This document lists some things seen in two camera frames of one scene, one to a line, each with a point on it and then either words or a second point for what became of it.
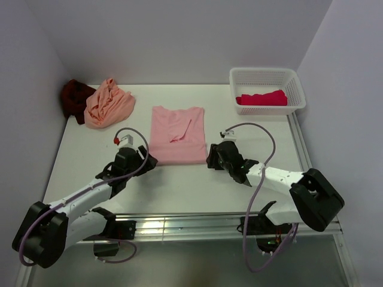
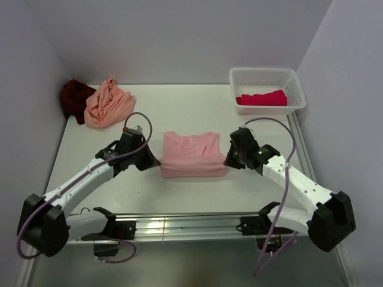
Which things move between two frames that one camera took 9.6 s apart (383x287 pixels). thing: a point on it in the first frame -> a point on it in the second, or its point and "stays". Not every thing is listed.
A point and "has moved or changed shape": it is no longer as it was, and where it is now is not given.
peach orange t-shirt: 108,105 stays
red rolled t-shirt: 276,98 stays
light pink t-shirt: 178,136 has moved or changed shape
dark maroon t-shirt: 73,97 stays
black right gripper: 212,159 -> 230,161
